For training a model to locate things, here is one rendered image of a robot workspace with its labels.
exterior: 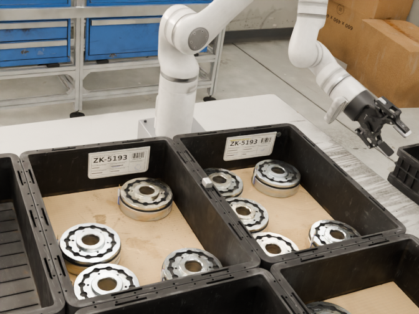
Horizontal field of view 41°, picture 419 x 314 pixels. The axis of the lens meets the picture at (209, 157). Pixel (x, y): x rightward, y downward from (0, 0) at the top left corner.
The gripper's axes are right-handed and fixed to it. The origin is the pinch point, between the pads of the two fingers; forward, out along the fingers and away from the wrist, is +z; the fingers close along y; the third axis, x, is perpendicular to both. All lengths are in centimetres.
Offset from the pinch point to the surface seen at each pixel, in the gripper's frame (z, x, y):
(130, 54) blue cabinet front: -143, -26, 137
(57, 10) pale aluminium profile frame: -160, 3, 102
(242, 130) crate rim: -22.1, 29.5, -3.3
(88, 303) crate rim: -4, 78, -29
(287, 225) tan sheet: 0.1, 36.8, -3.8
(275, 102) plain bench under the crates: -43, -15, 49
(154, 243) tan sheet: -11, 61, -8
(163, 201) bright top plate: -17, 55, -7
